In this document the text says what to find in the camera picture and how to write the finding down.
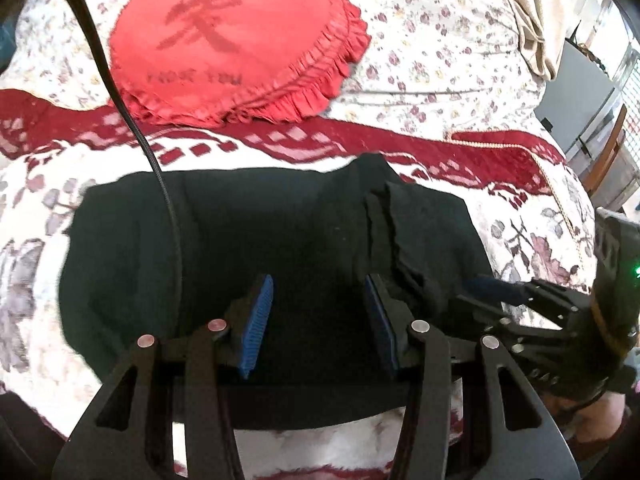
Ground beige cloth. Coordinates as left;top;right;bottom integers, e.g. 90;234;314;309
502;0;586;83

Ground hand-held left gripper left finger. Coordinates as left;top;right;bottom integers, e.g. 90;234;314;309
52;274;275;480

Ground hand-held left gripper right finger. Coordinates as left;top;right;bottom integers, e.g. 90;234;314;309
363;274;581;480

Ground black cable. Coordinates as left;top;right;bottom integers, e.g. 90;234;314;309
42;0;183;341

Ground wooden chair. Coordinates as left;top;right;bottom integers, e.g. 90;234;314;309
582;105;628;196

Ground black pants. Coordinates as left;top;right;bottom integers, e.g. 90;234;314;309
57;154;493;431

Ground red heart-shaped frilled pillow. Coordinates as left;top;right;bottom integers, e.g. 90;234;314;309
107;0;373;128

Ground red and white plush blanket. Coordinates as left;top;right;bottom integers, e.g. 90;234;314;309
0;87;598;480

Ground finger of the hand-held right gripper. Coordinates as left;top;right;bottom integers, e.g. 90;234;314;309
464;274;592;329
451;299;564;357

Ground floral bedsheet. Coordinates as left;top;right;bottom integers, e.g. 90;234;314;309
0;0;566;161

